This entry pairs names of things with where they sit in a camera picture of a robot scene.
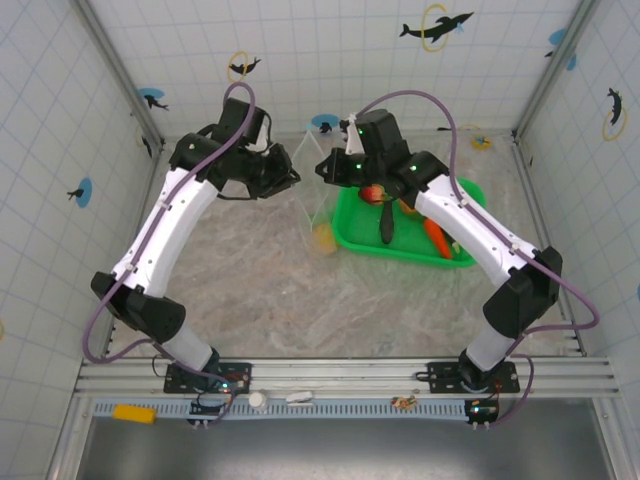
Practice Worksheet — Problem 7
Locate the red toy strawberry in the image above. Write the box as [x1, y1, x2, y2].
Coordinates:
[360, 184, 389, 207]

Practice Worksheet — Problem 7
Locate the clear zip-top bag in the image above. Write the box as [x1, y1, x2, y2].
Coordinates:
[292, 131, 342, 257]

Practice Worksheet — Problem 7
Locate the toy orange fruit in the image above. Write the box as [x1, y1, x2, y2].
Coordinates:
[311, 224, 337, 255]

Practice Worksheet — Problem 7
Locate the dark toy eggplant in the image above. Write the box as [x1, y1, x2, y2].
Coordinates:
[378, 199, 398, 247]

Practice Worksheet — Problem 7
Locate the green plastic basket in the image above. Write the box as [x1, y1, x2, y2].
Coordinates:
[333, 177, 489, 271]

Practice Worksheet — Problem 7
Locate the orange toy carrot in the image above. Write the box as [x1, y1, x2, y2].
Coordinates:
[423, 218, 454, 261]

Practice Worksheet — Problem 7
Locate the blue disc seal sticker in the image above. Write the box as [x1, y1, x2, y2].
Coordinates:
[310, 113, 341, 135]

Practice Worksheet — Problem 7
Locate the blue disc dolphin sticker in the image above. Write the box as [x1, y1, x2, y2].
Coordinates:
[138, 87, 170, 112]

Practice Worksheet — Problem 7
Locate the marbled plastic table cover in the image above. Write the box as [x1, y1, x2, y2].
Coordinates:
[122, 132, 584, 359]

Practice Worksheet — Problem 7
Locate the blue disc diver sticker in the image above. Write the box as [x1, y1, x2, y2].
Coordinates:
[66, 177, 94, 209]

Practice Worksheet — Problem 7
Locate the left small circuit board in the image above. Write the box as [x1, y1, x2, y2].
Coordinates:
[188, 394, 236, 427]

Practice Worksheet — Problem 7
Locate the small circuit board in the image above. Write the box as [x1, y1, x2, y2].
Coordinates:
[464, 398, 500, 425]
[188, 394, 236, 427]

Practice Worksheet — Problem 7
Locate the yellow rectangular block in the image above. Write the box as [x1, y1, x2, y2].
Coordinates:
[112, 403, 157, 426]

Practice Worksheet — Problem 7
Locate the right small circuit board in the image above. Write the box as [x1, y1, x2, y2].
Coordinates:
[464, 398, 500, 425]

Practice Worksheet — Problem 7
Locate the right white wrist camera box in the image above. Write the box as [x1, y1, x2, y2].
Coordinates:
[338, 113, 369, 158]

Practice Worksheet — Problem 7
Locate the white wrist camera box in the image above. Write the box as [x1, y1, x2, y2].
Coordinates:
[248, 124, 274, 153]
[338, 113, 369, 158]

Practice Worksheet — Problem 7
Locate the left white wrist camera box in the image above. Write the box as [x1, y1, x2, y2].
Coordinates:
[248, 124, 274, 153]

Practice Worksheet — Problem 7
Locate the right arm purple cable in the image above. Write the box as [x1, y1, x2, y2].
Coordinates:
[355, 89, 600, 429]

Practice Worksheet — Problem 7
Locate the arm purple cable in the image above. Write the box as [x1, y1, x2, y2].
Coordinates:
[81, 82, 258, 426]
[355, 89, 600, 429]

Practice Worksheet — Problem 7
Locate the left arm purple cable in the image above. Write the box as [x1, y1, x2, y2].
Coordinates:
[81, 82, 258, 426]

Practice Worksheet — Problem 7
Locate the corner dolphin ring sticker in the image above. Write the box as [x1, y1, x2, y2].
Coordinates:
[134, 124, 154, 159]

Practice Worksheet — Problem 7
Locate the left aluminium side rail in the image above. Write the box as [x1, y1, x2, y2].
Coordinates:
[104, 144, 165, 359]

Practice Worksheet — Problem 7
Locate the aluminium side rail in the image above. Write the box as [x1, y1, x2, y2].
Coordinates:
[104, 144, 165, 359]
[510, 132, 587, 357]

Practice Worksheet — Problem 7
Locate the small dolphin ring sticker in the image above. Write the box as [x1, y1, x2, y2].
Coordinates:
[227, 49, 263, 84]

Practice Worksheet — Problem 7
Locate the large dolphins ring sticker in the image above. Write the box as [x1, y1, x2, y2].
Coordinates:
[398, 3, 475, 54]

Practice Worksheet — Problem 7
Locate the left aluminium frame post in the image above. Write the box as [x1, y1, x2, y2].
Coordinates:
[69, 0, 165, 151]

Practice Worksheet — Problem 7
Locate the aluminium frame post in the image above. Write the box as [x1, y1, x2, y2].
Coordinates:
[69, 0, 165, 151]
[513, 0, 602, 139]

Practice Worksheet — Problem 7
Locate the right aluminium side rail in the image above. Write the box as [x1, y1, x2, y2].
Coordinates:
[510, 132, 587, 357]

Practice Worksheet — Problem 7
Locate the right aluminium frame post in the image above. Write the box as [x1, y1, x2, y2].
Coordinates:
[513, 0, 602, 139]

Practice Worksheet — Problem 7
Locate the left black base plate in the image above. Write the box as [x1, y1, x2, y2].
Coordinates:
[163, 362, 253, 395]

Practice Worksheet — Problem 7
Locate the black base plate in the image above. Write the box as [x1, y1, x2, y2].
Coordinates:
[163, 362, 253, 395]
[426, 360, 521, 395]

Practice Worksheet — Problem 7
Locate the aluminium mounting rail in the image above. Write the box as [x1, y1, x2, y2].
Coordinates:
[74, 355, 619, 399]

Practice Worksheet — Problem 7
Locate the blue patches wall sticker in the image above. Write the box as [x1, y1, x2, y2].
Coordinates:
[543, 27, 579, 72]

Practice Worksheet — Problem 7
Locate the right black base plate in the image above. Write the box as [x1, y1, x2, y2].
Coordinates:
[426, 360, 521, 395]

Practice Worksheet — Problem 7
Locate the slotted grey cable duct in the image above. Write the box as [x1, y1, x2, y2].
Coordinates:
[93, 399, 501, 420]

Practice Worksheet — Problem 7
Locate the upright dolphin ring sticker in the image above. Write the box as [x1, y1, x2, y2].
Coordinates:
[601, 87, 629, 142]

